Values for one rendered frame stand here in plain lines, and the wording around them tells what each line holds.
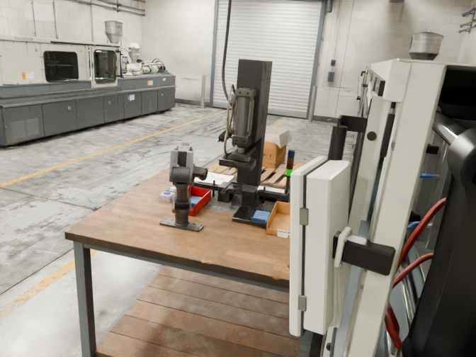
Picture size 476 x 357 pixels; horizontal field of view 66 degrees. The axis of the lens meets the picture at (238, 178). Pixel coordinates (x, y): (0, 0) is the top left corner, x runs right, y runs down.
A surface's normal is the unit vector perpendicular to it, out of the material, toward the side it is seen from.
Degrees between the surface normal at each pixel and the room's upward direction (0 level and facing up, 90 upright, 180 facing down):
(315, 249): 90
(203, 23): 90
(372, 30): 90
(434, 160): 90
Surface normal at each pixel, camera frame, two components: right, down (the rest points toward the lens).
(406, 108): -0.32, 0.29
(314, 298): -0.51, 0.24
